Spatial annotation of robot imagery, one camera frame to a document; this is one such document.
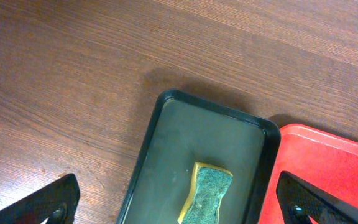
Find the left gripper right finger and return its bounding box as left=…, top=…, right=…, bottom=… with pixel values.
left=276, top=171, right=358, bottom=224

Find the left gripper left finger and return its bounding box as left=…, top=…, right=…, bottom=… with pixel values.
left=0, top=174, right=80, bottom=224

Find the green and yellow sponge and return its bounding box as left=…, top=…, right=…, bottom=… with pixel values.
left=178, top=162, right=233, bottom=224

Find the red plastic tray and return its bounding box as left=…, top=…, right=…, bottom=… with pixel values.
left=259, top=124, right=358, bottom=223

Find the dark green plastic tray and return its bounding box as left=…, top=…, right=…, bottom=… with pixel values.
left=117, top=90, right=281, bottom=223

